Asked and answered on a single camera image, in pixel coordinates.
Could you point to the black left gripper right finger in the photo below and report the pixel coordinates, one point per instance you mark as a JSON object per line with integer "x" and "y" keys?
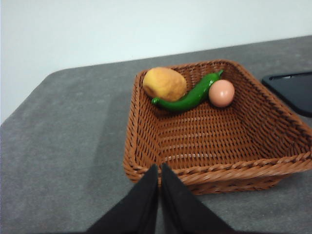
{"x": 180, "y": 209}

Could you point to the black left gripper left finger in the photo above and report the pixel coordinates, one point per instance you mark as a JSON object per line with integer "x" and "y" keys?
{"x": 136, "y": 209}

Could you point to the brown wicker basket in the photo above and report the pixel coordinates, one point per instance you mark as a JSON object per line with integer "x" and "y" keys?
{"x": 207, "y": 148}

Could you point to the green chili pepper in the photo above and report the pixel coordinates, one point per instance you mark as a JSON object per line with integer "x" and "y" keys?
{"x": 195, "y": 93}

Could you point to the brown egg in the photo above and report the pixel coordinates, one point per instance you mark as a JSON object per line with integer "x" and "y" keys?
{"x": 221, "y": 92}

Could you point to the black rectangular tray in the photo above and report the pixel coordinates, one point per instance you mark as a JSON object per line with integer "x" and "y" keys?
{"x": 292, "y": 92}

